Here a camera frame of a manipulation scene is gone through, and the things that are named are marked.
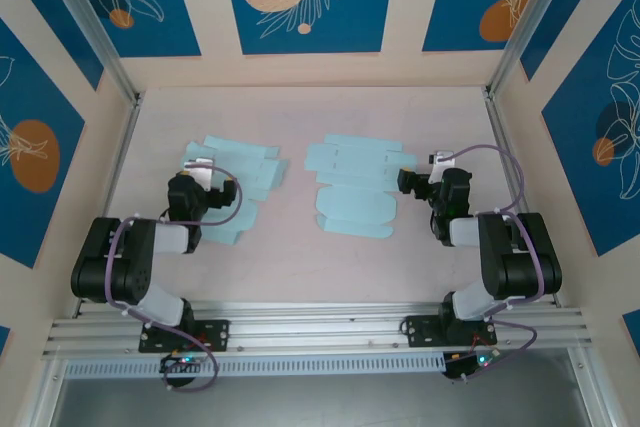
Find blue poster dark circle flower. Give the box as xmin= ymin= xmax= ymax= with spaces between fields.
xmin=542 ymin=0 xmax=640 ymax=258

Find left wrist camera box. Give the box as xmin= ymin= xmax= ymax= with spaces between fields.
xmin=182 ymin=156 xmax=217 ymax=193

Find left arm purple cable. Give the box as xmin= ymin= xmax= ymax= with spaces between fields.
xmin=105 ymin=164 xmax=244 ymax=392

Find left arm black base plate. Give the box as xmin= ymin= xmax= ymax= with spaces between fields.
xmin=138 ymin=319 xmax=232 ymax=353

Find aluminium mounting rail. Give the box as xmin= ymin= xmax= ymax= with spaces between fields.
xmin=42 ymin=299 xmax=594 ymax=361

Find blue poster large cream circle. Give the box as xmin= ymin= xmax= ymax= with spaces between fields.
xmin=220 ymin=0 xmax=399 ymax=56

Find blue poster orange oval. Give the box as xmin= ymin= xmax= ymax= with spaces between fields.
xmin=0 ymin=16 xmax=86 ymax=269

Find aluminium table side rail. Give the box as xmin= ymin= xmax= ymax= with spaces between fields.
xmin=73 ymin=96 xmax=144 ymax=318
xmin=482 ymin=86 xmax=561 ymax=308

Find grey metal sheet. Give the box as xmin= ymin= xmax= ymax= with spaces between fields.
xmin=47 ymin=346 xmax=601 ymax=427

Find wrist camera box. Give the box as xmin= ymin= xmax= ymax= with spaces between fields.
xmin=430 ymin=149 xmax=459 ymax=183
xmin=182 ymin=156 xmax=217 ymax=193

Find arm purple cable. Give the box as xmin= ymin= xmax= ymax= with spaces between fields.
xmin=447 ymin=144 xmax=546 ymax=383
xmin=105 ymin=164 xmax=244 ymax=392

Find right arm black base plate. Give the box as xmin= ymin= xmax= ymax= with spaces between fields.
xmin=403 ymin=314 xmax=499 ymax=348

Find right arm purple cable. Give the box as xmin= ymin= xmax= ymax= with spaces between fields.
xmin=447 ymin=144 xmax=546 ymax=383

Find blue poster orange circle fern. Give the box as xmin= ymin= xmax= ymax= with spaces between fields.
xmin=422 ymin=0 xmax=559 ymax=53

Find slotted grey cable duct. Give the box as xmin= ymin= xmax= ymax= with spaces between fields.
xmin=63 ymin=352 xmax=449 ymax=381

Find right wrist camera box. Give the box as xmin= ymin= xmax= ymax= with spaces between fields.
xmin=430 ymin=149 xmax=459 ymax=183

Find aluminium frame post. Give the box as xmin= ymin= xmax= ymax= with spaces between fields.
xmin=34 ymin=0 xmax=144 ymax=108
xmin=487 ymin=0 xmax=586 ymax=98

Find blue poster small orange dot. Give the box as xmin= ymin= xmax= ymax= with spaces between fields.
xmin=58 ymin=0 xmax=202 ymax=59

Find light blue paper box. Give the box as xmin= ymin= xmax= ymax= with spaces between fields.
xmin=180 ymin=134 xmax=292 ymax=248
xmin=304 ymin=134 xmax=419 ymax=242

